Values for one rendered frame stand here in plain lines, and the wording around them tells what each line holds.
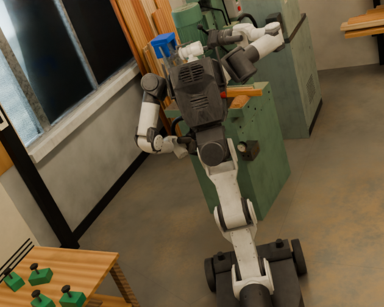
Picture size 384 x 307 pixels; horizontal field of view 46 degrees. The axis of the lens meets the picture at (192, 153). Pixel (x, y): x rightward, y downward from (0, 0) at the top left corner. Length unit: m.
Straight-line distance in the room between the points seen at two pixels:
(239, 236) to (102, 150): 1.97
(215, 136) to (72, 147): 1.88
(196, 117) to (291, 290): 1.05
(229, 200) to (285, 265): 0.58
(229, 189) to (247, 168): 0.72
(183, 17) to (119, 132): 1.76
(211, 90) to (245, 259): 0.91
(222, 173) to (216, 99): 0.40
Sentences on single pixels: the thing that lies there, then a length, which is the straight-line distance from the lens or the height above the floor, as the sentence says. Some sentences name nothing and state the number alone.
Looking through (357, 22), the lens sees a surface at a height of 0.61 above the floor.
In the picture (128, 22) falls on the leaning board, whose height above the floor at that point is 1.27.
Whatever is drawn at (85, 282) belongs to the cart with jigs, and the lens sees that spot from 2.51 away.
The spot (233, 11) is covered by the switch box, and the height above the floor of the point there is 1.36.
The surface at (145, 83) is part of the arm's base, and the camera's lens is 2.20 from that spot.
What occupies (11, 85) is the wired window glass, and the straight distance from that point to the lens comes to 3.51.
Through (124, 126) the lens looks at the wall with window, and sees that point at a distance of 4.29.
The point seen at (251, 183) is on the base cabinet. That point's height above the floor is 0.33.
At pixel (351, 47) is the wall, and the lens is 5.18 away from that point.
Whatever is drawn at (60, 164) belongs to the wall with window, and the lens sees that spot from 3.66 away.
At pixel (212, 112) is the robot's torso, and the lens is 2.09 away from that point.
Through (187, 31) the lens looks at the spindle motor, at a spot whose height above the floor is 1.38.
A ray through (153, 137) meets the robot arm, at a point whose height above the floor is 1.11.
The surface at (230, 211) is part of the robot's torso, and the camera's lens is 2.28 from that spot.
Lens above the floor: 2.04
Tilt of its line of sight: 28 degrees down
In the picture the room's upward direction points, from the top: 20 degrees counter-clockwise
